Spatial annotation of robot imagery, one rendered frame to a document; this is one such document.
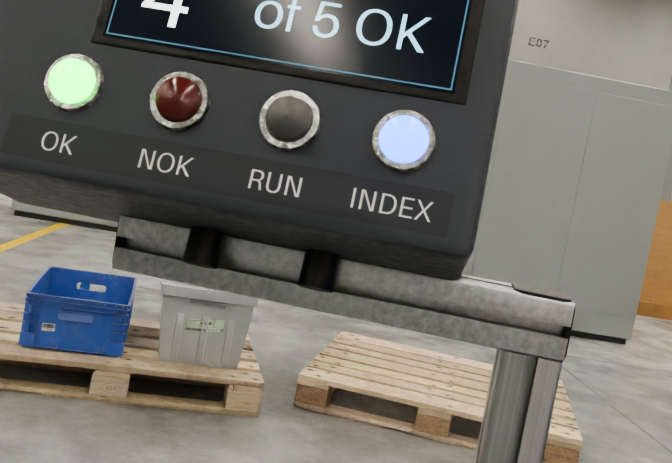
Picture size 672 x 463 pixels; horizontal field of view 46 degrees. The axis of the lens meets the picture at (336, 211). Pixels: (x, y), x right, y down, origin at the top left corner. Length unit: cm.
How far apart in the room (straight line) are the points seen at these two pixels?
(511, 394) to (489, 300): 5
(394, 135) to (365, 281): 10
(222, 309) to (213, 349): 18
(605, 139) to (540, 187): 63
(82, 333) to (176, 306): 38
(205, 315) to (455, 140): 299
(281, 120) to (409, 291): 12
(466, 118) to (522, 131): 599
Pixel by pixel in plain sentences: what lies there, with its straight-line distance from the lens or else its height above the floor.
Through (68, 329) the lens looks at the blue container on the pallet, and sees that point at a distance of 333.
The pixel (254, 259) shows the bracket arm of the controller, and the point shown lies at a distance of 41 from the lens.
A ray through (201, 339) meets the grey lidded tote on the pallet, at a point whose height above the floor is 26.
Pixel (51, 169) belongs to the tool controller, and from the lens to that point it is 37.
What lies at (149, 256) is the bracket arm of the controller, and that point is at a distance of 43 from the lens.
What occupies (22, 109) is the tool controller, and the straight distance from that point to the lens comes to 39.
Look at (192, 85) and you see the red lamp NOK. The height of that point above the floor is 112.
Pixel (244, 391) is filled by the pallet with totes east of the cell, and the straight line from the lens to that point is 328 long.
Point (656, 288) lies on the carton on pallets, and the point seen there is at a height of 30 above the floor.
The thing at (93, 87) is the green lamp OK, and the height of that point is 112.
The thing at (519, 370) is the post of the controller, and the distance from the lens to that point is 41.
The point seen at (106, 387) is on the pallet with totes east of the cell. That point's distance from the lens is 327.
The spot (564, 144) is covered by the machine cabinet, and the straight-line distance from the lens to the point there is 644.
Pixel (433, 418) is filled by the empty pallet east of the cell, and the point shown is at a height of 9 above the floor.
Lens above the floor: 111
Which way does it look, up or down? 4 degrees down
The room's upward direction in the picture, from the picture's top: 10 degrees clockwise
